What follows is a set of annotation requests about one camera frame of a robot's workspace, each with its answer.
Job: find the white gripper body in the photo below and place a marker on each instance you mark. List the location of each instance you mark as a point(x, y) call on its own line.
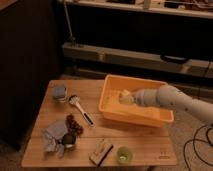
point(146, 97)

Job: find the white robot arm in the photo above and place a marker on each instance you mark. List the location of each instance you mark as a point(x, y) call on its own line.
point(170, 97)

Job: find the orange plastic tray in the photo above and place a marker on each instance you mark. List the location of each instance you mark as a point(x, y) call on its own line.
point(112, 109)

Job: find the grey metal shelf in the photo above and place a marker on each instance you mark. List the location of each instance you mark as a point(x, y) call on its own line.
point(136, 59)

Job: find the green plastic cup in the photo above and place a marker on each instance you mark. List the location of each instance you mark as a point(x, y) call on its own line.
point(124, 155)

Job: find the wooden brush block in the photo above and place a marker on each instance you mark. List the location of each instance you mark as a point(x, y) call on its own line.
point(100, 152)

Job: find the brown grape bunch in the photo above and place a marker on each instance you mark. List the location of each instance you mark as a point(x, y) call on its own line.
point(73, 126)

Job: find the dark round ball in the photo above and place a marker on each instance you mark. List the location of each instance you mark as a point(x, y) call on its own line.
point(69, 140)

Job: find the metal pole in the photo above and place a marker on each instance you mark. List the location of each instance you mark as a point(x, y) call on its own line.
point(71, 37)

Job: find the grey crumpled cloth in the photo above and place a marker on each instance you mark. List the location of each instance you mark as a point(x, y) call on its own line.
point(52, 137)

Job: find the white-handled spatula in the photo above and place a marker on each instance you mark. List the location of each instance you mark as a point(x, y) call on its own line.
point(75, 101)

